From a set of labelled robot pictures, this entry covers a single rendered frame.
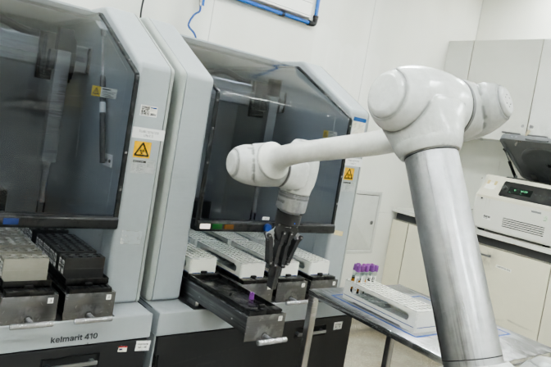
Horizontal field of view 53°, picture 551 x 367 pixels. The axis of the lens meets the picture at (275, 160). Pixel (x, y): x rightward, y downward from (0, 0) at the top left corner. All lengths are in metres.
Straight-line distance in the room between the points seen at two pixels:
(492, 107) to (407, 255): 3.01
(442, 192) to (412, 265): 3.08
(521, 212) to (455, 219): 2.66
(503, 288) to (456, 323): 2.73
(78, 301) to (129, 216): 0.27
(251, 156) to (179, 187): 0.34
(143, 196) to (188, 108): 0.29
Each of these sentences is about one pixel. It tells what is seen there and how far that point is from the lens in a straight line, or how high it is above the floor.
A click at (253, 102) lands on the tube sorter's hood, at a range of 1.80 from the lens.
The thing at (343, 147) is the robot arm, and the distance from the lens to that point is 1.36.
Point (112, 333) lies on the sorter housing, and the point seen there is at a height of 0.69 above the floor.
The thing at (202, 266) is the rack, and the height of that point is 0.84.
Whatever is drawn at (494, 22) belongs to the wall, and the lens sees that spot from 4.73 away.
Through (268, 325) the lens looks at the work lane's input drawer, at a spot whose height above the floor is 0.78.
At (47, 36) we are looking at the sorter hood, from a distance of 1.63.
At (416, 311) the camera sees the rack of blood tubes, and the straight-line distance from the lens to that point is 1.63.
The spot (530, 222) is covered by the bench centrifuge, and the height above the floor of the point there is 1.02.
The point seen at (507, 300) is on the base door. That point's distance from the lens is 3.73.
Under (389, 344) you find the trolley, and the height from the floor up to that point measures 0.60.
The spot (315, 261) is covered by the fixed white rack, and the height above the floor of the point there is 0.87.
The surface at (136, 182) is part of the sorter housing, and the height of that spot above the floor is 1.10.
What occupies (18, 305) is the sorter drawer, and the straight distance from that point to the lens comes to 1.53.
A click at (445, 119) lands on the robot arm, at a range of 1.05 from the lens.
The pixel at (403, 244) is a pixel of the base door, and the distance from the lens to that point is 4.13.
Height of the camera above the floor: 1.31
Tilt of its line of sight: 3 degrees down
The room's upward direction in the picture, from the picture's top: 10 degrees clockwise
